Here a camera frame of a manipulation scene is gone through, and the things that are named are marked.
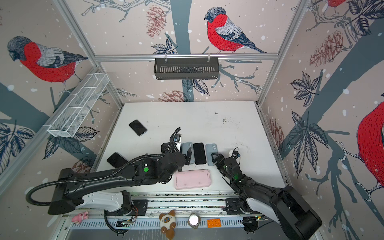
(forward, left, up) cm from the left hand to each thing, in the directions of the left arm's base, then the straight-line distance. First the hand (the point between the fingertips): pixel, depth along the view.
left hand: (183, 147), depth 69 cm
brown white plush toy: (-27, +7, -21) cm, 35 cm away
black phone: (+31, +37, -26) cm, 55 cm away
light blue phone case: (+12, -16, -24) cm, 32 cm away
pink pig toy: (-25, +51, -23) cm, 61 cm away
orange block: (-27, -14, -23) cm, 38 cm away
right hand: (+3, -16, -20) cm, 26 cm away
